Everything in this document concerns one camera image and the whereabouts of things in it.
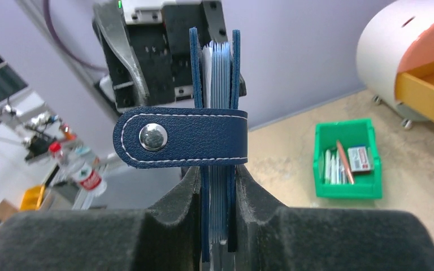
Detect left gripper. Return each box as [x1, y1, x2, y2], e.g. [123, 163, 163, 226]
[93, 1, 228, 112]

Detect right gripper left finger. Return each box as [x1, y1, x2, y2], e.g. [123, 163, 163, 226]
[0, 167, 201, 270]

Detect plastic water bottle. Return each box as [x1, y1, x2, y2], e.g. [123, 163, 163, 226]
[49, 142, 107, 197]

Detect white cylindrical drawer cabinet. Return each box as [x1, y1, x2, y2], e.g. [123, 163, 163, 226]
[356, 1, 434, 121]

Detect blue leather card holder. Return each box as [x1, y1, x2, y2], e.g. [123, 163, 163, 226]
[113, 27, 248, 262]

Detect pink pen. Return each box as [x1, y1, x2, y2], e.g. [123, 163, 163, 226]
[336, 140, 355, 185]

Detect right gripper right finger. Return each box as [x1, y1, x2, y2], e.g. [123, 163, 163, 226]
[235, 165, 434, 270]

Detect green plastic bin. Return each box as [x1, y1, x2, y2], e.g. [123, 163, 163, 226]
[313, 119, 383, 199]

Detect white red card box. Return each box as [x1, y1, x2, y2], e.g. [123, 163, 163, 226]
[347, 146, 374, 173]

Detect orange drawer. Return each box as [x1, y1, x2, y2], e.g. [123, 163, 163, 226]
[395, 62, 434, 122]

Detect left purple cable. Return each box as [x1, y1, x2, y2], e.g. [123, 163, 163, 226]
[42, 0, 109, 72]

